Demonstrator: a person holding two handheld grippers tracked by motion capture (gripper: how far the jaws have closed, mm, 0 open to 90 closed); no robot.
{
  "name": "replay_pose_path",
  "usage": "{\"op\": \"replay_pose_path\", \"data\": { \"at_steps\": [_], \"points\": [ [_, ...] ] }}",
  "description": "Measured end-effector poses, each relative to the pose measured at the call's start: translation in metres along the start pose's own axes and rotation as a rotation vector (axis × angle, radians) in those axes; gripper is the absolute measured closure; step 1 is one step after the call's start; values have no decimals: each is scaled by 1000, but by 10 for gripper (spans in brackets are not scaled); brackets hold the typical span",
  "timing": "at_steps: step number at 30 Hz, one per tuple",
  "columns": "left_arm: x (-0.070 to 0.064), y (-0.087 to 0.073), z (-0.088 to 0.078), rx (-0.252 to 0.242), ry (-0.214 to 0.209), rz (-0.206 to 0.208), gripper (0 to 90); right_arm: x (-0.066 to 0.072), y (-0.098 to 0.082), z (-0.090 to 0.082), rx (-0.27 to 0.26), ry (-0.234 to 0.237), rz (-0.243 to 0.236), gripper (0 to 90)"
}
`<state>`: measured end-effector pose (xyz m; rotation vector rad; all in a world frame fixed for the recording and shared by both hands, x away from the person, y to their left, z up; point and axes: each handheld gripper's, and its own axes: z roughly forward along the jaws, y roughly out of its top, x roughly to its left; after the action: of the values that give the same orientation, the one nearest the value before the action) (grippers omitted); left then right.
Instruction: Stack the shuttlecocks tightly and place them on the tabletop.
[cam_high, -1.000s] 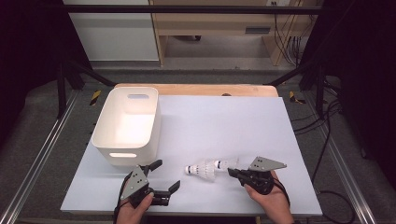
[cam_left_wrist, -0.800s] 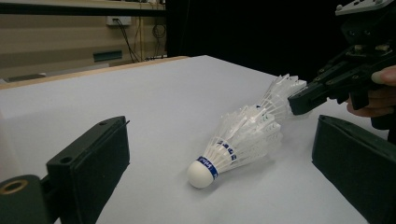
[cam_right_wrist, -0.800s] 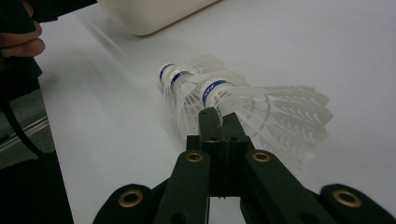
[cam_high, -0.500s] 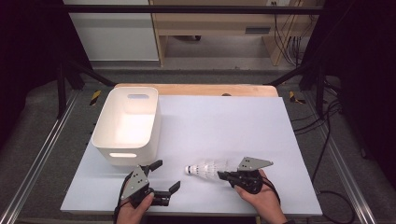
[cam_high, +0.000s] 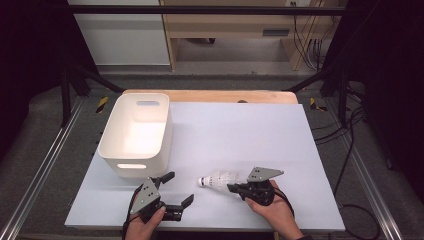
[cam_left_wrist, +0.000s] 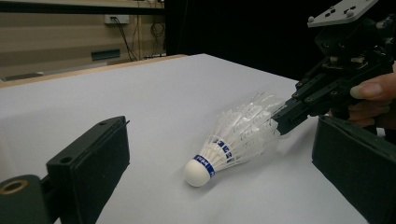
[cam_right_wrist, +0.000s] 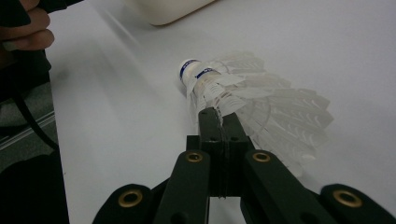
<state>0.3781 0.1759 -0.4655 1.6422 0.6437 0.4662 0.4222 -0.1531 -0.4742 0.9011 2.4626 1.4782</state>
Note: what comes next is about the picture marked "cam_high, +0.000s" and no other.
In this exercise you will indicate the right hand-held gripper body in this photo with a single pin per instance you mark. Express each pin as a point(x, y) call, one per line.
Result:
point(261, 191)

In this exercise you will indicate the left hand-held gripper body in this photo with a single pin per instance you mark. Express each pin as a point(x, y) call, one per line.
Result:
point(146, 196)

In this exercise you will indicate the white plastic shuttlecock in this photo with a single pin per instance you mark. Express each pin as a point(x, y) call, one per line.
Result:
point(233, 176)
point(210, 182)

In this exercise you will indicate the white plastic storage basket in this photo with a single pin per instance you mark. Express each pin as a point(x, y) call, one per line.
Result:
point(136, 133)

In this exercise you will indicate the person's right hand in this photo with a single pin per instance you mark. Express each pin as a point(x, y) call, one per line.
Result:
point(278, 213)

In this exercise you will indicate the person's left hand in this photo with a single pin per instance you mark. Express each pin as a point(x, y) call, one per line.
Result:
point(141, 230)

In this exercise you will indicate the white table sheet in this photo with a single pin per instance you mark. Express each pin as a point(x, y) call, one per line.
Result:
point(240, 140)

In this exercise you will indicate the yellow-black floor tape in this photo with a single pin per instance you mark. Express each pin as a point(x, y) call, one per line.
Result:
point(315, 104)
point(102, 104)

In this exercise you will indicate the black metal stand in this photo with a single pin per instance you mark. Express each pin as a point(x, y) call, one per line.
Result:
point(66, 93)
point(341, 96)

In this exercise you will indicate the white cabinet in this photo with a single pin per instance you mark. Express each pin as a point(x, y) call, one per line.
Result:
point(123, 36)

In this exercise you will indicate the light wooden desk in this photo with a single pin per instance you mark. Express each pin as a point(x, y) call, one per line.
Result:
point(226, 23)

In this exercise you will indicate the black curtain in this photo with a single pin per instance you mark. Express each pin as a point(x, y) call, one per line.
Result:
point(30, 60)
point(390, 83)

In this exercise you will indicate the aluminium floor rail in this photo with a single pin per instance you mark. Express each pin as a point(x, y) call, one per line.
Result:
point(370, 180)
point(43, 166)

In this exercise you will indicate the black horizontal frame bar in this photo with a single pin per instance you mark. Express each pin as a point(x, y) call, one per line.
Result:
point(200, 10)

